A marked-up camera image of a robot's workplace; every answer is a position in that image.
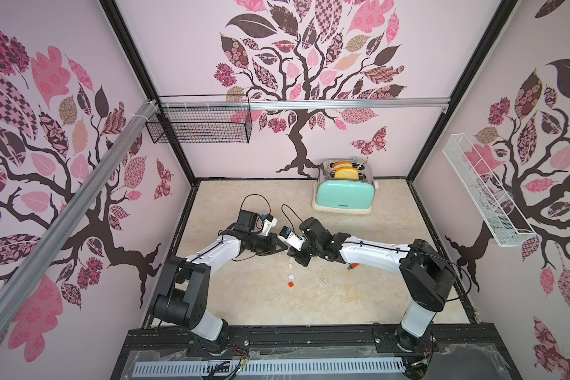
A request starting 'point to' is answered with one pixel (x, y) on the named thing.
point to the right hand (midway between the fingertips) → (290, 252)
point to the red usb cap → (290, 284)
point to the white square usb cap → (290, 276)
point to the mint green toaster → (344, 195)
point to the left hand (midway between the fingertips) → (284, 252)
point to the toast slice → (347, 172)
